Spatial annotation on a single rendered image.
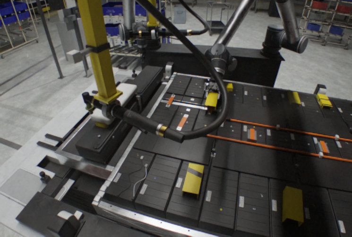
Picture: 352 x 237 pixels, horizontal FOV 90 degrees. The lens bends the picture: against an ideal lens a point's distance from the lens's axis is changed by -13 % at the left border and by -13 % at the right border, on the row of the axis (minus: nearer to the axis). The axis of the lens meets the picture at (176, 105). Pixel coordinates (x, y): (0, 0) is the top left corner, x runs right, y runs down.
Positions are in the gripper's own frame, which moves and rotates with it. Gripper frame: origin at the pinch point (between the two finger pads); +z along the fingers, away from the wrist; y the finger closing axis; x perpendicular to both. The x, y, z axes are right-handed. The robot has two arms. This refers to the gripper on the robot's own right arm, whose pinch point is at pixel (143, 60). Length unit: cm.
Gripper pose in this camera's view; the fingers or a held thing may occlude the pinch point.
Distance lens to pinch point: 234.5
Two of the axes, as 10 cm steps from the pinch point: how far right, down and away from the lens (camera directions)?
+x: -9.9, -0.8, 1.0
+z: 0.0, 8.0, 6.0
